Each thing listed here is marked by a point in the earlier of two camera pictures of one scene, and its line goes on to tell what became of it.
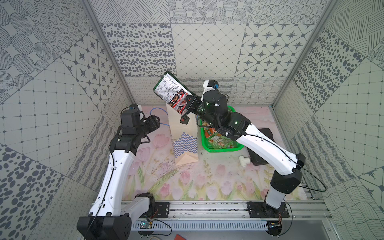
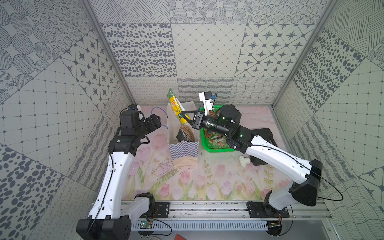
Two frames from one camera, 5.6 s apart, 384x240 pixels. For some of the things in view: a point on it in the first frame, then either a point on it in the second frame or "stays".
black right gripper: (191, 105) to (198, 116)
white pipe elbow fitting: (244, 161) stays
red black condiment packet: (173, 91) to (185, 134)
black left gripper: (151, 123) stays
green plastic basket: (214, 141) stays
